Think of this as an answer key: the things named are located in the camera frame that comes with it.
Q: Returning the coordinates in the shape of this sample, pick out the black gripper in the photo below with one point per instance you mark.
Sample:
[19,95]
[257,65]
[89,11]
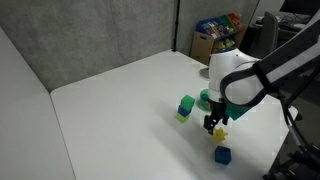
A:
[218,111]

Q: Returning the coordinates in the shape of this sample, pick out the dark blue cube block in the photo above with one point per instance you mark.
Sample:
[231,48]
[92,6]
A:
[223,155]

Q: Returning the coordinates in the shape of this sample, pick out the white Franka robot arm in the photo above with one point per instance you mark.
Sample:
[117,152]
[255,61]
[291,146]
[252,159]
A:
[233,66]

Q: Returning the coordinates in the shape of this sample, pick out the yellow spiky star toy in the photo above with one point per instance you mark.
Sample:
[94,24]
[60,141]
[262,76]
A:
[220,135]

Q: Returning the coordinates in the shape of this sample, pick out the green cloth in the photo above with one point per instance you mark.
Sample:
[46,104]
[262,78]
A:
[238,112]

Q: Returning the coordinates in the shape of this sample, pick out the green bowl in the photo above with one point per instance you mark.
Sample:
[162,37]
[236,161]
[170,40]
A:
[204,98]

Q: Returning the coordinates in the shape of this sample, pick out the lime green cube block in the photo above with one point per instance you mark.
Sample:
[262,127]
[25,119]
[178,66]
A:
[182,117]

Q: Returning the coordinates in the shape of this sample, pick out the cardboard box with items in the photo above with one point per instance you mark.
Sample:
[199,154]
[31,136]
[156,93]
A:
[216,30]

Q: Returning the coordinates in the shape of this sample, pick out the grey office chair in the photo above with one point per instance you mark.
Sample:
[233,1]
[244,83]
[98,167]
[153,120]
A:
[268,31]

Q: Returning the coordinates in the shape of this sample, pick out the black tripod pole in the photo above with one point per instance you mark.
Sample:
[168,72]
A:
[175,23]

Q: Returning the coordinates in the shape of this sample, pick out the black computer monitor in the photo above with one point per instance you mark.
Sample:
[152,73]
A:
[300,6]

